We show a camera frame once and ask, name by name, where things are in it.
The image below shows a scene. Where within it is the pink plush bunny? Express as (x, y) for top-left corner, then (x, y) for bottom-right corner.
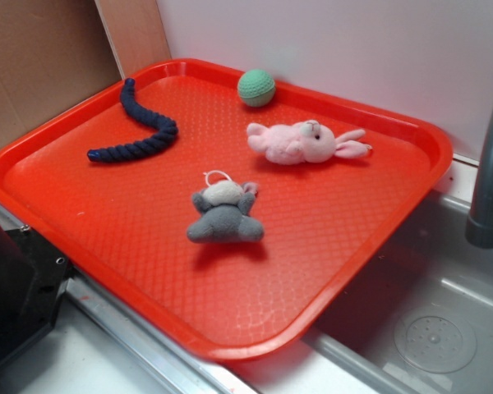
(246, 120), (372, 165)

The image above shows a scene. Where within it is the red plastic tray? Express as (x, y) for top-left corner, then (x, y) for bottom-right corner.
(0, 59), (453, 361)

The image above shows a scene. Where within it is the grey toy sink basin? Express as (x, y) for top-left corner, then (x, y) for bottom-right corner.
(233, 192), (493, 393)

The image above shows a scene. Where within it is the dark blue rope toy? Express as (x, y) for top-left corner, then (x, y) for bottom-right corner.
(86, 78), (178, 163)

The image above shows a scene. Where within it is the green dimpled ball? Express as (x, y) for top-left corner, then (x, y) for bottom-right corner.
(237, 69), (276, 108)

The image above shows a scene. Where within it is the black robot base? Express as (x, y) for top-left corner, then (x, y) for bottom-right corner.
(0, 225), (70, 367)

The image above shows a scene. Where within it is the grey plush elephant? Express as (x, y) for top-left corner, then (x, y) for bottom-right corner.
(187, 170), (265, 244)

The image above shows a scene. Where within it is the brown cardboard panel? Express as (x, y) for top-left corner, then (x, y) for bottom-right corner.
(0, 1), (171, 149)

